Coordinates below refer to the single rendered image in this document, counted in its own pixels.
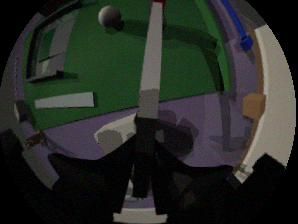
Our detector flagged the green putting mat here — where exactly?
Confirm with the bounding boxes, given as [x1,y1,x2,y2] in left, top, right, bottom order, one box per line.
[21,0,221,132]

